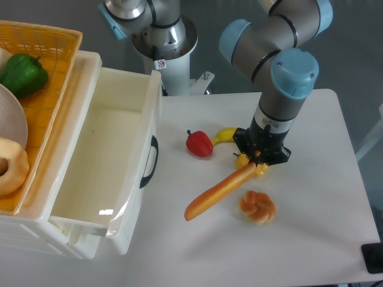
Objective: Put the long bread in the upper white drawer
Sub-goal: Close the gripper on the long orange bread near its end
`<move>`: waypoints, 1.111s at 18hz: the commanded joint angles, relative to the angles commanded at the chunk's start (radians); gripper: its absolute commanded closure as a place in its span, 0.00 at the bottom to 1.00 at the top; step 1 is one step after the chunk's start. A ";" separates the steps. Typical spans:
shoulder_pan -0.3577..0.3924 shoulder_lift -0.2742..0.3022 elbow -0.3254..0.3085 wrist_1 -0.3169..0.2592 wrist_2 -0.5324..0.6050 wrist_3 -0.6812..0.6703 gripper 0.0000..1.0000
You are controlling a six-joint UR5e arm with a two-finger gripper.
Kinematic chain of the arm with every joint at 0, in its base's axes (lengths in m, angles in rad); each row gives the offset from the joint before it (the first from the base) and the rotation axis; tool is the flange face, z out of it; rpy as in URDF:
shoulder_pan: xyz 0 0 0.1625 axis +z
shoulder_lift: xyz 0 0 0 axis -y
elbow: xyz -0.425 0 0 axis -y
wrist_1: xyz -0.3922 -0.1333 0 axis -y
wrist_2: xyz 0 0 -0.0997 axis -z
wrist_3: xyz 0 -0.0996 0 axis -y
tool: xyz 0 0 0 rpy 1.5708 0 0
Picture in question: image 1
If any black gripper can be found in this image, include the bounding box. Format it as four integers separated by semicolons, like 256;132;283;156
233;119;291;166

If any long orange bread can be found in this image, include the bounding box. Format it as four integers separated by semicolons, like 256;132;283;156
184;162;257;221

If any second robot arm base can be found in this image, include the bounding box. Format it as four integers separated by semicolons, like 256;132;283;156
98;0;198;60

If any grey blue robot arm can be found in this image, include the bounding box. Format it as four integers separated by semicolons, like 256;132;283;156
218;1;333;166

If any knotted bread roll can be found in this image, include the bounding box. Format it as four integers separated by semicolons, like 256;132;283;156
238;190;277;226

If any white open upper drawer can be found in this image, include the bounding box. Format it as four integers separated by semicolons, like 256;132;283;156
50;68;162;255

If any white drawer cabinet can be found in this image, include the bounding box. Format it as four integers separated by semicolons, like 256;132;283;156
1;51;102;259

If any yellow banana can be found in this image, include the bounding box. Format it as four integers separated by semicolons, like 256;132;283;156
211;127;237;146

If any red bell pepper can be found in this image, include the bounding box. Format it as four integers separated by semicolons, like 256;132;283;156
186;130;213;158

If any black device at edge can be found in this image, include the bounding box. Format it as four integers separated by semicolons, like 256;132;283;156
361;243;382;274

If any yellow woven basket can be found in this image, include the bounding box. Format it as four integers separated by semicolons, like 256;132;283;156
1;20;83;215

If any white plate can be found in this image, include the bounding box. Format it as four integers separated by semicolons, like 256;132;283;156
1;85;28;148

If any green bell pepper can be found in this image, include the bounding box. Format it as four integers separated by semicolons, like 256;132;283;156
1;53;48;99

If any black drawer handle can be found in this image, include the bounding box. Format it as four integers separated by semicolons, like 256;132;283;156
139;135;159;189

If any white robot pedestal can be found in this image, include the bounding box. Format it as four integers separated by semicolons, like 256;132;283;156
142;55;215;96

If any ring doughnut bread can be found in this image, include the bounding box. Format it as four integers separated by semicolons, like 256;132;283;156
1;138;29;196

